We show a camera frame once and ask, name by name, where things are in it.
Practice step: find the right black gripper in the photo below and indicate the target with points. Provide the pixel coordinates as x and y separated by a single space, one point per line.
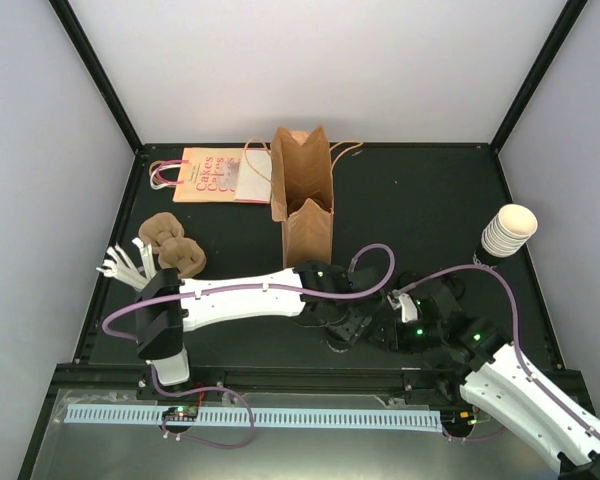
399 342

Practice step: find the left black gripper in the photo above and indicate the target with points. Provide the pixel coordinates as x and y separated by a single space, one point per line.
351 329

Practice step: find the black coffee cup lid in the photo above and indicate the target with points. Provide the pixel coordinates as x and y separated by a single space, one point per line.
341 337

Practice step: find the brown paper bag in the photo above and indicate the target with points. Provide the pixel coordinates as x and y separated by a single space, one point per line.
302 191

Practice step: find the brown pulp cup carrier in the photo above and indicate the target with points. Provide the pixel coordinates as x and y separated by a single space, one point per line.
166 235

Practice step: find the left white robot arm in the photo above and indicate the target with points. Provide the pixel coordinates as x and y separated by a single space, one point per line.
315 293

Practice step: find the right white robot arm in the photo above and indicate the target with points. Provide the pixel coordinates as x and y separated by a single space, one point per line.
490 373

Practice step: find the stack of white paper cups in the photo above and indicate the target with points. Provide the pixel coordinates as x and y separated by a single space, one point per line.
508 230

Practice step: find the printed orange paper bag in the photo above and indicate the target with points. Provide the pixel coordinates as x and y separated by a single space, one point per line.
216 175

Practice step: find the white plastic cutlery bundle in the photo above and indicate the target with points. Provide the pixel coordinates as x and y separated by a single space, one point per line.
119 266

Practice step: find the perforated white metal rail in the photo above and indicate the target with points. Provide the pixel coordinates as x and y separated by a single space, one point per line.
299 418

